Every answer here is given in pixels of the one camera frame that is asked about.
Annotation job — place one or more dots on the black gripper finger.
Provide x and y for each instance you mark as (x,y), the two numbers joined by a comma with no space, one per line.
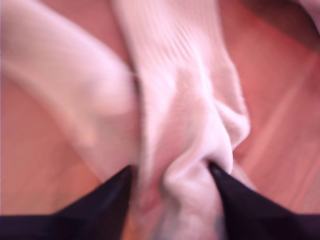
(240,200)
(107,200)

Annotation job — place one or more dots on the beige sock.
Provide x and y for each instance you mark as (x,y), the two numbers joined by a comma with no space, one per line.
(175,112)
(62,62)

